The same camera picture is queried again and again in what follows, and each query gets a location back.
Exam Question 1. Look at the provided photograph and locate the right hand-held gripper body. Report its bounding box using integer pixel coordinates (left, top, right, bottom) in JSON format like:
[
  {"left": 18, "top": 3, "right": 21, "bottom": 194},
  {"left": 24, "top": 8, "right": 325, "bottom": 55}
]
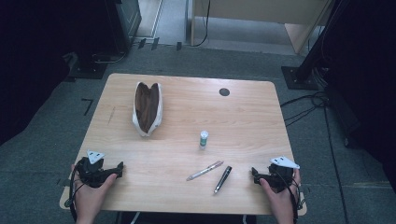
[{"left": 264, "top": 155, "right": 301, "bottom": 194}]

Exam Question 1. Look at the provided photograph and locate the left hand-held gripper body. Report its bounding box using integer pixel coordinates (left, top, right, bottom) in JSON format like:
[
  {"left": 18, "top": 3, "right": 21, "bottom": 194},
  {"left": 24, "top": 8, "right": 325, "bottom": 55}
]
[{"left": 75, "top": 149, "right": 110, "bottom": 189}]

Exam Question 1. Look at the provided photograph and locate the black pen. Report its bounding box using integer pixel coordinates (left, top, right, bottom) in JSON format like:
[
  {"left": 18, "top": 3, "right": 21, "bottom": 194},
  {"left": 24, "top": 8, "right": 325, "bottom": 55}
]
[{"left": 213, "top": 165, "right": 233, "bottom": 195}]

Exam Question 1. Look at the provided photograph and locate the silver pen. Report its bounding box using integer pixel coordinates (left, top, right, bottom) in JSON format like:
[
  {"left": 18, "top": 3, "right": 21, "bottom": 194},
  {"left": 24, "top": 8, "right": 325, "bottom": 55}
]
[{"left": 186, "top": 160, "right": 225, "bottom": 182}]

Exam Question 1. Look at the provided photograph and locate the small white tube green label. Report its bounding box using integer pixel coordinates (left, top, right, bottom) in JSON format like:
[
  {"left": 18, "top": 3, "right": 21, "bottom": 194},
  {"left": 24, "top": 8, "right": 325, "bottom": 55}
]
[{"left": 199, "top": 130, "right": 210, "bottom": 150}]

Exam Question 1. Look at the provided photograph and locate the white pencil case brown lining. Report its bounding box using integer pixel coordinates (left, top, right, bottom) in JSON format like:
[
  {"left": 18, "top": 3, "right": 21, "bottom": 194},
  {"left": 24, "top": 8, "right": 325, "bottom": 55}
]
[{"left": 132, "top": 81, "right": 163, "bottom": 138}]

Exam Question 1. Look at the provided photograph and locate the person's left hand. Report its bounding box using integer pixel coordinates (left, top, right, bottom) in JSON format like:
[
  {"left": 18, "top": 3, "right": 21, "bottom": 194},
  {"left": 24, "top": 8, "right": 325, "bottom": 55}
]
[{"left": 70, "top": 163, "right": 119, "bottom": 217}]

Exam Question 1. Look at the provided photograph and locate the person's right hand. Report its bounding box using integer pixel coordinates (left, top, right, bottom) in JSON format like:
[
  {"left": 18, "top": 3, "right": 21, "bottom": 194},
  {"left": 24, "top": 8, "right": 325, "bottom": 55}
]
[{"left": 259, "top": 169, "right": 303, "bottom": 218}]

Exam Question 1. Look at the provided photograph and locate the grey tape patch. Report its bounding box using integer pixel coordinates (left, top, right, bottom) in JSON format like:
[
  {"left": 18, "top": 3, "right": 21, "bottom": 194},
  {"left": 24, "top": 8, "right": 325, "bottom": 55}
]
[{"left": 55, "top": 177, "right": 72, "bottom": 189}]

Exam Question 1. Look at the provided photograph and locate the black metal stand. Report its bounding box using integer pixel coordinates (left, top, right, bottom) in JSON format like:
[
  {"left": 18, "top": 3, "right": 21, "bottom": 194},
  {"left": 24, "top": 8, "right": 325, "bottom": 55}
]
[{"left": 280, "top": 0, "right": 347, "bottom": 91}]

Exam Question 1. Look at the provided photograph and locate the dark curtain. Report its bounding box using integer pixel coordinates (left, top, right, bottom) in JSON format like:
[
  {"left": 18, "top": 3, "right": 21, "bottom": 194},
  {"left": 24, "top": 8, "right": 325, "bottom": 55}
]
[
  {"left": 323, "top": 0, "right": 396, "bottom": 195},
  {"left": 0, "top": 0, "right": 82, "bottom": 147}
]

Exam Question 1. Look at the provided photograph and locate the black equipment cabinet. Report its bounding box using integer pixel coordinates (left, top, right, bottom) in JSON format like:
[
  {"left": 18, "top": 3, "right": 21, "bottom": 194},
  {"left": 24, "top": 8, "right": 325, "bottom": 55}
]
[{"left": 78, "top": 0, "right": 143, "bottom": 60}]

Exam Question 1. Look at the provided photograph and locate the light wooden desk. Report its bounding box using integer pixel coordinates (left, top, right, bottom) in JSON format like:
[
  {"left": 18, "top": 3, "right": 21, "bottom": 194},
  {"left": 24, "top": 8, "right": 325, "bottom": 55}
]
[{"left": 190, "top": 0, "right": 334, "bottom": 56}]

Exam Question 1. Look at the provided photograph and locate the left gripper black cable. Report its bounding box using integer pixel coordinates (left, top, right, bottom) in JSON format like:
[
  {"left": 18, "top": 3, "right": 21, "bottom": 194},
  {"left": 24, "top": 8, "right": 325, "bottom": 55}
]
[{"left": 64, "top": 160, "right": 87, "bottom": 223}]

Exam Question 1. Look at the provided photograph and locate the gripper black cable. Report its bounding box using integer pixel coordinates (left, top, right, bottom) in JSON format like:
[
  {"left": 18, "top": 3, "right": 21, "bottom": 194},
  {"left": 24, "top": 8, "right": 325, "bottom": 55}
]
[
  {"left": 273, "top": 169, "right": 306, "bottom": 224},
  {"left": 64, "top": 160, "right": 87, "bottom": 223}
]

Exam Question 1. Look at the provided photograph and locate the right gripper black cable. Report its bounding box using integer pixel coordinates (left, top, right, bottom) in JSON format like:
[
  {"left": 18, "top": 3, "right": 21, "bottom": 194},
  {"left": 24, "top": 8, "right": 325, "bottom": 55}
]
[{"left": 273, "top": 169, "right": 306, "bottom": 224}]

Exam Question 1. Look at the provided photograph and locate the long black floor cable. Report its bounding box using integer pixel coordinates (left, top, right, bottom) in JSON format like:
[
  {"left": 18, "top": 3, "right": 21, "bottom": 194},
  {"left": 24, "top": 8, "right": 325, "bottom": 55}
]
[{"left": 322, "top": 105, "right": 350, "bottom": 224}]

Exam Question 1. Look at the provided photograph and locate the black floor cables bundle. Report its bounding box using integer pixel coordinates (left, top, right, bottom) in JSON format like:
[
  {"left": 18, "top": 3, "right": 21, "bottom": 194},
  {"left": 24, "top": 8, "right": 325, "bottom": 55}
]
[{"left": 279, "top": 91, "right": 331, "bottom": 128}]

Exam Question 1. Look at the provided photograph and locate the black stand base plate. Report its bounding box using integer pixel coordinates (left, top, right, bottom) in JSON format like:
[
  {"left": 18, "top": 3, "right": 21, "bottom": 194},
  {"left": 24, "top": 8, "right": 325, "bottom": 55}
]
[{"left": 67, "top": 51, "right": 108, "bottom": 80}]

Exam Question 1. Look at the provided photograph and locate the grey floor cable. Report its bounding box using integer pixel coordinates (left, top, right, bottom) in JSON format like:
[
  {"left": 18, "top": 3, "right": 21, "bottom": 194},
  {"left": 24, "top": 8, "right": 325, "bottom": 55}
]
[{"left": 92, "top": 49, "right": 129, "bottom": 65}]

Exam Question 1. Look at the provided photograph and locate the black hanging cable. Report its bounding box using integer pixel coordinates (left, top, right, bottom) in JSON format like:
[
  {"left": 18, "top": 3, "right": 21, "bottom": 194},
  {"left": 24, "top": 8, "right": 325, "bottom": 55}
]
[{"left": 190, "top": 0, "right": 212, "bottom": 49}]

